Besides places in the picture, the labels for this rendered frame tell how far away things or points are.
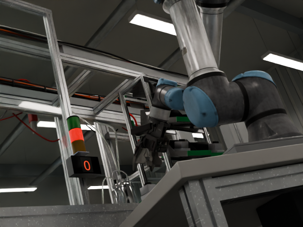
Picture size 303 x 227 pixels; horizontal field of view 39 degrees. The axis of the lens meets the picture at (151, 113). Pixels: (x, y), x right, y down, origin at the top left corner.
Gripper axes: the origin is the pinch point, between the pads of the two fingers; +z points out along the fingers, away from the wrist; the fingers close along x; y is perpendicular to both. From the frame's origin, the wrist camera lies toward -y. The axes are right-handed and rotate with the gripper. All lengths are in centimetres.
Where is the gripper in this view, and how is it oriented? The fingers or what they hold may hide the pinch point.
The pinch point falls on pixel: (142, 168)
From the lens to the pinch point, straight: 165.6
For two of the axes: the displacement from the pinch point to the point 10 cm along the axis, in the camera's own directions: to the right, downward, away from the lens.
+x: 7.2, 1.2, 6.9
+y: 6.5, 2.3, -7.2
